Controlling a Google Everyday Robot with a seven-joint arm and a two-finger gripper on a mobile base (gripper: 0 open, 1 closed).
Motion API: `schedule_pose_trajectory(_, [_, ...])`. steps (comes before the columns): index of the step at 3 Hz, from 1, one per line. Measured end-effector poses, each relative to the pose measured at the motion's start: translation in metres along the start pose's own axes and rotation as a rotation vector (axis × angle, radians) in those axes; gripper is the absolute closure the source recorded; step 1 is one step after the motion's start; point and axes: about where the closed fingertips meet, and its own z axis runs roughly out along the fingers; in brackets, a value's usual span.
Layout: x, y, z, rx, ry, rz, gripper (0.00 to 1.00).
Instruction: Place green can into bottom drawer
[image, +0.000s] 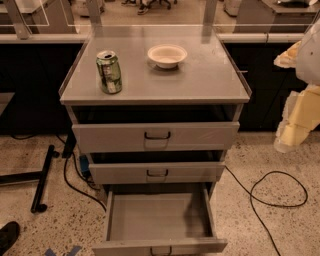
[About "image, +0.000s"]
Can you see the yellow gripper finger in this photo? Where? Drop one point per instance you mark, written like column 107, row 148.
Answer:
column 301, row 115
column 287, row 59

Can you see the green soda can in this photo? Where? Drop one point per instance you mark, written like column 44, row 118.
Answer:
column 109, row 71

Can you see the top grey drawer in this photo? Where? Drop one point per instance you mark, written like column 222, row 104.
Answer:
column 139, row 137

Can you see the grey drawer cabinet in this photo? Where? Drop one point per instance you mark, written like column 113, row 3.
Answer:
column 205, row 87

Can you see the middle grey drawer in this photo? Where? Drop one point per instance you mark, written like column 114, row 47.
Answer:
column 171, row 172

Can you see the bottom grey open drawer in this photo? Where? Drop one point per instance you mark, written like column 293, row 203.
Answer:
column 159, row 220

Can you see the white paper bowl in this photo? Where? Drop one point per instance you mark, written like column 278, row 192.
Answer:
column 167, row 56

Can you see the black metal stand leg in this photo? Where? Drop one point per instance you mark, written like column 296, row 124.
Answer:
column 38, row 176

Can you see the blue tape cross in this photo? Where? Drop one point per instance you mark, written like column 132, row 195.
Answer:
column 73, row 251

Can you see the black shoe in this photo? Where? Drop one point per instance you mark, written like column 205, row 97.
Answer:
column 8, row 236

